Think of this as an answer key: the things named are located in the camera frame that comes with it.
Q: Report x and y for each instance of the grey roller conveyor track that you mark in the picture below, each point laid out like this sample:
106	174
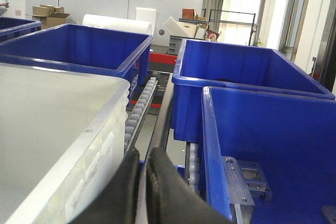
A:
135	120

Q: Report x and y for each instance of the aluminium bracket block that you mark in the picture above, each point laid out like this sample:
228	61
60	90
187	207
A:
245	180

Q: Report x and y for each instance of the blue bin far left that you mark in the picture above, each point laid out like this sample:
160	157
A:
82	49

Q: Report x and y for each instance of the large blue plastic bin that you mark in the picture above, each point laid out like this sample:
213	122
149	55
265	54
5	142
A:
291	137

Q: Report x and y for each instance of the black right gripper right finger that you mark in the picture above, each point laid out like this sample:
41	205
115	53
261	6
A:
168	197

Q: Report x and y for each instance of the person in white shirt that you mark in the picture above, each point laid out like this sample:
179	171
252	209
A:
4	6

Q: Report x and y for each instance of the white translucent plastic bin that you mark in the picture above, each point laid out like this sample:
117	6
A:
62	139

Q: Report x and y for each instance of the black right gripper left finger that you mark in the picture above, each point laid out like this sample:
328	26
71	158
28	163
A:
117	202

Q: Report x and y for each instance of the cardboard box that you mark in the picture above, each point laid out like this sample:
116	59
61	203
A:
49	15

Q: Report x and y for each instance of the blue bin far right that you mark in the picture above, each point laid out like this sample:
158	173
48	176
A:
202	63

